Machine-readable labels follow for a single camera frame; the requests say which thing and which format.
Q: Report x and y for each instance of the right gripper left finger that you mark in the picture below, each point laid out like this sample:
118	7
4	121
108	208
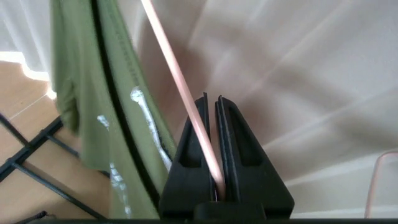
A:
189	180

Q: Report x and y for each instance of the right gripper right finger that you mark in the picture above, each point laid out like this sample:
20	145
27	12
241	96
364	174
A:
255	183

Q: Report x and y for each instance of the black clothes rack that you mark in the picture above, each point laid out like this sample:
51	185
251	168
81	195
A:
31	146

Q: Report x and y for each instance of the beige curtain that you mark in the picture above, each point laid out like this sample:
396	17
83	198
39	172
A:
295	62

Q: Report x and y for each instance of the green long-sleeved shirt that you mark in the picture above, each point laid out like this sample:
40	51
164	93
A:
77	93

